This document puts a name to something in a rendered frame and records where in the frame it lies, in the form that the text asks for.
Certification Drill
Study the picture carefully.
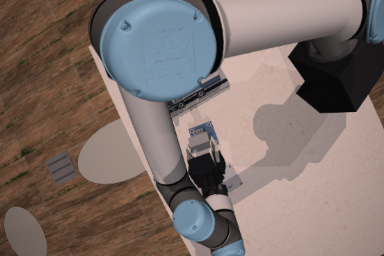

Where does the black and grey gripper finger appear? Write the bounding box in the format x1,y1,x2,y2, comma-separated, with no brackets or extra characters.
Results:
210,136,226,175
186,144,195,179

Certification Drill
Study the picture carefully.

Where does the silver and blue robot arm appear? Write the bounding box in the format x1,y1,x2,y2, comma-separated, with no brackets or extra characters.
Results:
88,0,384,256

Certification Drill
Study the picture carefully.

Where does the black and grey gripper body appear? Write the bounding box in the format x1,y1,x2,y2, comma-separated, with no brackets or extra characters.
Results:
188,151,229,199

